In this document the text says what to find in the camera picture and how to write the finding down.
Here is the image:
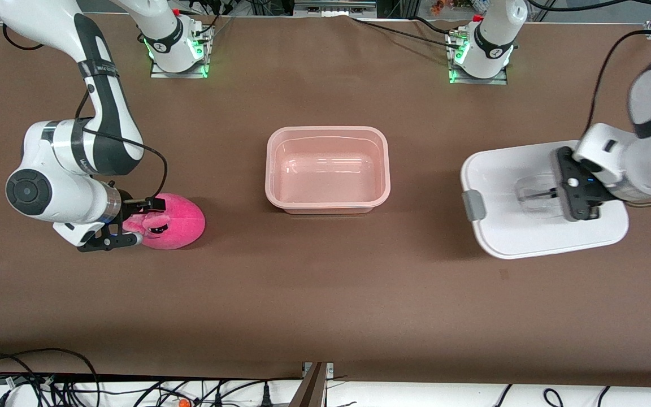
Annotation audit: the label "pink plush toy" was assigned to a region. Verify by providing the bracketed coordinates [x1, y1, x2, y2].
[122, 193, 206, 250]

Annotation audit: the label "white box lid grey clips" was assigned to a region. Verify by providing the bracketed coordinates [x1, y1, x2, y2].
[460, 140, 630, 260]

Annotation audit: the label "translucent pink plastic box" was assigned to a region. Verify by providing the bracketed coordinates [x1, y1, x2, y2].
[265, 126, 391, 214]

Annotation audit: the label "colourful toy pile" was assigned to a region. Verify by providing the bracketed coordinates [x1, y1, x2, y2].
[430, 0, 473, 15]

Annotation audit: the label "brown table cover sheet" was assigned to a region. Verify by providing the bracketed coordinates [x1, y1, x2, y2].
[0, 11, 651, 391]

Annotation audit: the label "aluminium profile bar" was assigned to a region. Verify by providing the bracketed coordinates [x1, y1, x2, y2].
[289, 362, 335, 407]

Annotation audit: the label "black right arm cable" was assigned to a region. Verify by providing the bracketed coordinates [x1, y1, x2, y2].
[2, 23, 168, 198]

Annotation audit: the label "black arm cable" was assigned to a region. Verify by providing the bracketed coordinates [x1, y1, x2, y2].
[2, 23, 168, 198]
[585, 28, 651, 136]

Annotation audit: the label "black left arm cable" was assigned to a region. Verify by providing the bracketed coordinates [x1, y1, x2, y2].
[585, 28, 651, 136]

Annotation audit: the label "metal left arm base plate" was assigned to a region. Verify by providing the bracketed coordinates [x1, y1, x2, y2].
[448, 31, 509, 85]

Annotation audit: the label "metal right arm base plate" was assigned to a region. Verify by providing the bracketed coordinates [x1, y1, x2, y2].
[150, 25, 211, 79]

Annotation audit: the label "black looping floor cable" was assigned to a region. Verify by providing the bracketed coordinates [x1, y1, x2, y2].
[0, 348, 101, 407]

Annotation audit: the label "black right base cable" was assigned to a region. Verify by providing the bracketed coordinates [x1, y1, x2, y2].
[193, 14, 236, 43]

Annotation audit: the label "short black base cable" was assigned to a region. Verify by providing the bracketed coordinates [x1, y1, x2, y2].
[410, 16, 462, 36]

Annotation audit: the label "long black base cable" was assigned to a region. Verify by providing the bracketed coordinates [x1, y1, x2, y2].
[351, 16, 465, 46]

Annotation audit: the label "metal bracket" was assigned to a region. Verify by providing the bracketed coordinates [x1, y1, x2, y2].
[293, 0, 378, 18]

